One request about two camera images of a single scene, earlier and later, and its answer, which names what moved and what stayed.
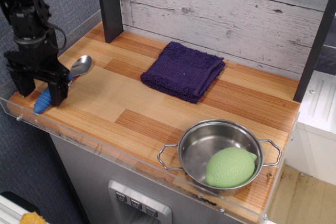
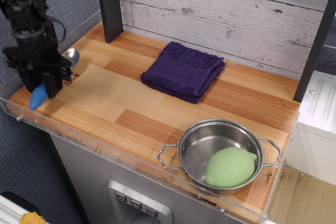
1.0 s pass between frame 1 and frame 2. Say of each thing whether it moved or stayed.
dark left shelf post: stayed
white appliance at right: stayed
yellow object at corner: stayed
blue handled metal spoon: moved
